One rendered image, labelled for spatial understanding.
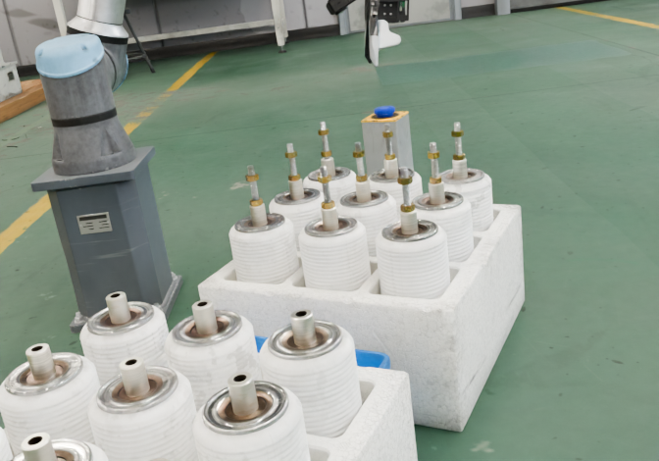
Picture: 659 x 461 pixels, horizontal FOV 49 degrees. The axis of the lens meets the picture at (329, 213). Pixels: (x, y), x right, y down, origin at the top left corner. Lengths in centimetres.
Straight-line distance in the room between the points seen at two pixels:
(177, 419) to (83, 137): 77
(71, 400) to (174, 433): 12
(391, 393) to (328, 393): 8
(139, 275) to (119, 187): 17
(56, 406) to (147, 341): 13
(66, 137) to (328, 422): 83
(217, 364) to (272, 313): 29
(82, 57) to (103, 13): 16
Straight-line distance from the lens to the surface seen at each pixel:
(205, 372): 77
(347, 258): 100
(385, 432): 76
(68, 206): 140
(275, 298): 103
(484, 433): 102
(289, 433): 64
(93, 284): 144
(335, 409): 74
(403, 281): 96
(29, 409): 77
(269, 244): 105
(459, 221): 106
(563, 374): 114
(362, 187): 111
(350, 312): 98
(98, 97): 138
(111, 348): 84
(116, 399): 72
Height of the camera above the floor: 61
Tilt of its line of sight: 19 degrees down
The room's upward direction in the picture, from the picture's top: 8 degrees counter-clockwise
